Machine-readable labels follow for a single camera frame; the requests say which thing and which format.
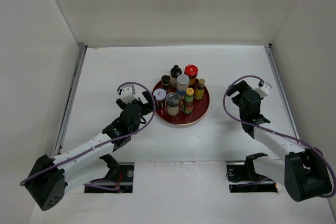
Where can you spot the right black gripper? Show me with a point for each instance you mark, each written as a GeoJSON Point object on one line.
{"type": "Point", "coordinates": [241, 87]}

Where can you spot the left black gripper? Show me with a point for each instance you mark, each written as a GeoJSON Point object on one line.
{"type": "Point", "coordinates": [149, 100]}

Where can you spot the white-lid dark spice jar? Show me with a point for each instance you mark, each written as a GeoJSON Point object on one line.
{"type": "Point", "coordinates": [160, 97]}

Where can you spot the black-cap pepper shaker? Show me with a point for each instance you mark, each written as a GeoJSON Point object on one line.
{"type": "Point", "coordinates": [165, 82]}

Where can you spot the grey-top white salt grinder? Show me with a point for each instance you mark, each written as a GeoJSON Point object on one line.
{"type": "Point", "coordinates": [172, 103]}

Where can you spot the black-top white salt grinder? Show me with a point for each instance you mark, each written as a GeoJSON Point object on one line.
{"type": "Point", "coordinates": [174, 73]}

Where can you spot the silver-lid blue-label jar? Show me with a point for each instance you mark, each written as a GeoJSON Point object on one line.
{"type": "Point", "coordinates": [182, 83]}

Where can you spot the green-label red sauce bottle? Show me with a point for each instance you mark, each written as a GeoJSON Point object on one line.
{"type": "Point", "coordinates": [188, 101]}

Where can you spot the small yellow-label oil bottle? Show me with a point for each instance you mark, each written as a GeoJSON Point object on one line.
{"type": "Point", "coordinates": [199, 90]}

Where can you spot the red-lid chili sauce jar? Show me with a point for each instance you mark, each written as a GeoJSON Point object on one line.
{"type": "Point", "coordinates": [191, 71]}

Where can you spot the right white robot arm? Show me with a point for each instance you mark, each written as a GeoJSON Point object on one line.
{"type": "Point", "coordinates": [302, 168]}

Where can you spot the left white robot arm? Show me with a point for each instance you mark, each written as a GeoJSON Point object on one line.
{"type": "Point", "coordinates": [91, 163]}

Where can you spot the red round lacquer tray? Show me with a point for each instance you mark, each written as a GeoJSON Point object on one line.
{"type": "Point", "coordinates": [199, 109]}

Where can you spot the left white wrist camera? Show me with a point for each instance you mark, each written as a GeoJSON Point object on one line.
{"type": "Point", "coordinates": [127, 93]}

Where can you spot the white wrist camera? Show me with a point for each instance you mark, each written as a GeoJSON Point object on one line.
{"type": "Point", "coordinates": [127, 93]}
{"type": "Point", "coordinates": [263, 89]}

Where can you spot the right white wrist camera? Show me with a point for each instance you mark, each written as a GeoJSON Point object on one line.
{"type": "Point", "coordinates": [263, 89]}

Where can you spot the right aluminium table rail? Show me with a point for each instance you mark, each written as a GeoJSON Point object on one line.
{"type": "Point", "coordinates": [284, 99]}

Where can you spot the aluminium table rail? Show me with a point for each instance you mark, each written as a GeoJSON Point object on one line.
{"type": "Point", "coordinates": [60, 137]}
{"type": "Point", "coordinates": [284, 99]}

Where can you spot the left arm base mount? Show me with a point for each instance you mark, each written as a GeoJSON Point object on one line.
{"type": "Point", "coordinates": [117, 180]}

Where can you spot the left aluminium table rail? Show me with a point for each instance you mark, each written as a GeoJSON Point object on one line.
{"type": "Point", "coordinates": [60, 137]}

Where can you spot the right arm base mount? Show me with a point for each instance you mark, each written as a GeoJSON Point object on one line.
{"type": "Point", "coordinates": [243, 178]}

